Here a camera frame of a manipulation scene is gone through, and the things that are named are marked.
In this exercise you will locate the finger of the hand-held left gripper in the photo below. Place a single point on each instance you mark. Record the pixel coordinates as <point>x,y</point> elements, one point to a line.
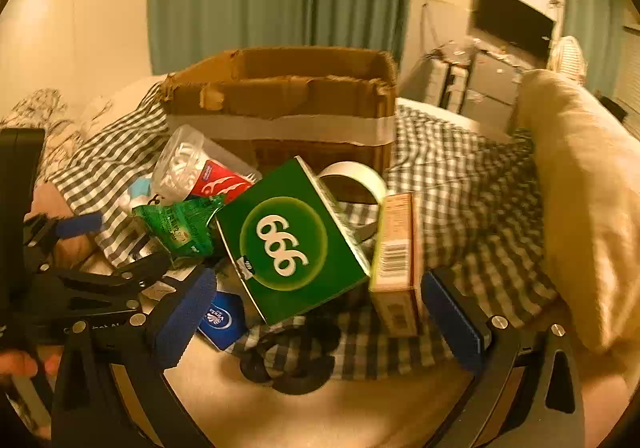
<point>80,224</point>
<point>142,268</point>

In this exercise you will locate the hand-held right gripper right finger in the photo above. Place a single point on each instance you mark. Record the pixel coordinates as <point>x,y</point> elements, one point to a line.
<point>452,323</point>

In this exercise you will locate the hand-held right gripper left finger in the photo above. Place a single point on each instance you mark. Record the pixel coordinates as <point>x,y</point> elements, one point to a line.
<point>180,323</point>

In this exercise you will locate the green snack packet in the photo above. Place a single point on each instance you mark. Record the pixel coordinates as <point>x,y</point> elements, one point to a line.
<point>175,223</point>

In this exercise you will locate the beige medicine box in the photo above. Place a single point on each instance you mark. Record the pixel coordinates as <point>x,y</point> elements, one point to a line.
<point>395,253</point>

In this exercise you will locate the green medicine box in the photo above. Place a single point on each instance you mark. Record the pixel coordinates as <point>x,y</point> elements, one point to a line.
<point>285,248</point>

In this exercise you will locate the torn cardboard box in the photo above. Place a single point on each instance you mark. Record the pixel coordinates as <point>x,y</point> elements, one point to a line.
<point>300,98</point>

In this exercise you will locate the person's left hand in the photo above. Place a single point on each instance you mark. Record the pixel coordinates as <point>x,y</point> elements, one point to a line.
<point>20,364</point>

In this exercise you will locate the blue tissue packet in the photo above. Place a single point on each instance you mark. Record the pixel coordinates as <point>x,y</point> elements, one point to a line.
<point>222,320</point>

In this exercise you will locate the light blue small object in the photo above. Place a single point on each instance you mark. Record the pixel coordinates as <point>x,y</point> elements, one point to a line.
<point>140,187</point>

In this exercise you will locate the floral printed sheet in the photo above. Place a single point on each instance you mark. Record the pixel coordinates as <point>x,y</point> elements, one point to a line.
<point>45,111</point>

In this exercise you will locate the clear jar of floss picks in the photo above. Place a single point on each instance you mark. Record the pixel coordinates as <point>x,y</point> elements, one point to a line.
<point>180,163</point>

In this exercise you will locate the grey checked blanket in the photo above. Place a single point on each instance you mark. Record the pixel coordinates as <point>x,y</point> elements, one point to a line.
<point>450,208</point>

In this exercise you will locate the black looped clip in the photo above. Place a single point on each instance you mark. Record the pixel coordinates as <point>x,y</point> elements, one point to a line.
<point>295,368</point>

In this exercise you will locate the white tape roll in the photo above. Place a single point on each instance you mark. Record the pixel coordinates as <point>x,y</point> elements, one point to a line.
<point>371,178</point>

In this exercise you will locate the beige pillow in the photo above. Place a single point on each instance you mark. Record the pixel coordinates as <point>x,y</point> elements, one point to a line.
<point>585,198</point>

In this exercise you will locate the white suitcase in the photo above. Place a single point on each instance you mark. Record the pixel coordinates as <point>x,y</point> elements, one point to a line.
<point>445,83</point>

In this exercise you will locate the grey fridge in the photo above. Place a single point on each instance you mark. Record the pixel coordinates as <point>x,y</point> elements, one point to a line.
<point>487,83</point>

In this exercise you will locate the white fan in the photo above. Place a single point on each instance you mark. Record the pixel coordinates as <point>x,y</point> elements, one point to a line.
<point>567,58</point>

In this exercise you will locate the black television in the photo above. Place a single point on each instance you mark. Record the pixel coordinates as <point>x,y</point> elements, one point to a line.
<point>515,23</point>

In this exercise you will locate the narrow green curtain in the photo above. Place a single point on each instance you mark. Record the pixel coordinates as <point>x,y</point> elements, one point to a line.
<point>590,18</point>

